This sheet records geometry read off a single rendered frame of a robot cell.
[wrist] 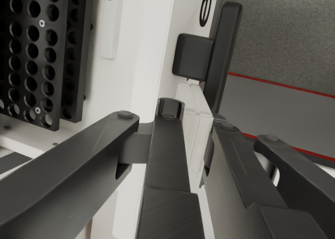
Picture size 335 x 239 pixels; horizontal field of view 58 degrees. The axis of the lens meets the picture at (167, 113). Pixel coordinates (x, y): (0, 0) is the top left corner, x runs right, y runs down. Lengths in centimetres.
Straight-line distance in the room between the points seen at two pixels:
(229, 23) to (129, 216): 15
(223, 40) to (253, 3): 92
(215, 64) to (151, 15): 5
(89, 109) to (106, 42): 8
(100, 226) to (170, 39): 36
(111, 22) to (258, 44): 85
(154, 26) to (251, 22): 93
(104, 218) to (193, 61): 33
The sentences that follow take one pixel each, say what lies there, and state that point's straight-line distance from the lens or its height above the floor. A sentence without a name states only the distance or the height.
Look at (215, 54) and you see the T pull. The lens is 19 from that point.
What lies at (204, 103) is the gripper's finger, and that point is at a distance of 16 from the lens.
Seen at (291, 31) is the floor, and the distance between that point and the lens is 110.
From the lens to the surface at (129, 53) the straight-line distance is 30.
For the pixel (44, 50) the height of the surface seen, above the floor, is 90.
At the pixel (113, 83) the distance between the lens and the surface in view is 31.
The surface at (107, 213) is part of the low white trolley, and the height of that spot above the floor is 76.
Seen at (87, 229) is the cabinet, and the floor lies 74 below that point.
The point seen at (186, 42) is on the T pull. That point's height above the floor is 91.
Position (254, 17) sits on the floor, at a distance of 111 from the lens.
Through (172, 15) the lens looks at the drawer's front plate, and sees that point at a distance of 19.
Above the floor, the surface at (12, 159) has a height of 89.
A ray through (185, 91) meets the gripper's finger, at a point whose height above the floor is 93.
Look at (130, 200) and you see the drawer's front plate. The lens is 22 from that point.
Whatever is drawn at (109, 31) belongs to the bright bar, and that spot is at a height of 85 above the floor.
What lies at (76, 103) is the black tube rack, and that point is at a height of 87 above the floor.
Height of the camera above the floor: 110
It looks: 66 degrees down
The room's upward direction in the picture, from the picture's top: 123 degrees counter-clockwise
